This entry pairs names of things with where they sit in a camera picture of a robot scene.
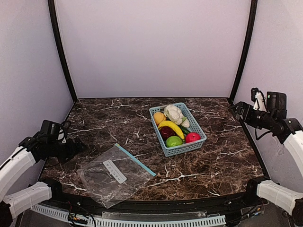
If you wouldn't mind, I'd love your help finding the dark red apple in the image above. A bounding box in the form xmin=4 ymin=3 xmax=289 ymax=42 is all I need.
xmin=160 ymin=126 xmax=176 ymax=141

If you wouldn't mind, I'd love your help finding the right black frame post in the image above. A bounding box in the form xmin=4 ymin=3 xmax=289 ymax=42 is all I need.
xmin=228 ymin=0 xmax=258 ymax=104

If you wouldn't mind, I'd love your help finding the green cucumber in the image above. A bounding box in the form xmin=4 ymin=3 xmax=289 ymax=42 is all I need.
xmin=179 ymin=125 xmax=191 ymax=136

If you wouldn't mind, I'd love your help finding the orange fruit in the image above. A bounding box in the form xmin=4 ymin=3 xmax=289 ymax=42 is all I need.
xmin=153 ymin=112 xmax=166 ymax=125

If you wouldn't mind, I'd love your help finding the green apple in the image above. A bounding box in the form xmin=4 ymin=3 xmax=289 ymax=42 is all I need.
xmin=166 ymin=136 xmax=183 ymax=148

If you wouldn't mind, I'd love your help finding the left black frame post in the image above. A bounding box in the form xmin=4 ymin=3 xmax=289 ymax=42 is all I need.
xmin=47 ymin=0 xmax=78 ymax=103

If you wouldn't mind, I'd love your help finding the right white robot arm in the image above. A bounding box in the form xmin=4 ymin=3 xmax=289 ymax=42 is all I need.
xmin=231 ymin=88 xmax=303 ymax=227

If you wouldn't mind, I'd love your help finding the white cauliflower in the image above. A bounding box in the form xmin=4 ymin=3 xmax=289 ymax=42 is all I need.
xmin=163 ymin=105 xmax=184 ymax=125

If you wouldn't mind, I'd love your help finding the yellow banana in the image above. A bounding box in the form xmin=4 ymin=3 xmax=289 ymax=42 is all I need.
xmin=158 ymin=121 xmax=185 ymax=140

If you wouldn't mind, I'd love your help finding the clear zip top bag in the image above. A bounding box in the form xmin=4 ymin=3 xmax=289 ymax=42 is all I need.
xmin=78 ymin=143 xmax=156 ymax=209

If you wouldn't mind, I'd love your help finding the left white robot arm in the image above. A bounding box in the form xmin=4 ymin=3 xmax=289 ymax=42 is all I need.
xmin=0 ymin=120 xmax=87 ymax=227

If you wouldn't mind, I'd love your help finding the light blue plastic basket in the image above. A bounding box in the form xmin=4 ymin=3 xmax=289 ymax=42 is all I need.
xmin=149 ymin=103 xmax=207 ymax=157

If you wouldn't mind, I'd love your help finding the white slotted cable duct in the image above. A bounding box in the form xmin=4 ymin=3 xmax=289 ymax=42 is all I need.
xmin=31 ymin=205 xmax=226 ymax=227

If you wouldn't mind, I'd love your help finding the black frame post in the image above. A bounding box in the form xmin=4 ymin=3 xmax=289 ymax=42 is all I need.
xmin=228 ymin=0 xmax=258 ymax=104
xmin=47 ymin=0 xmax=78 ymax=103

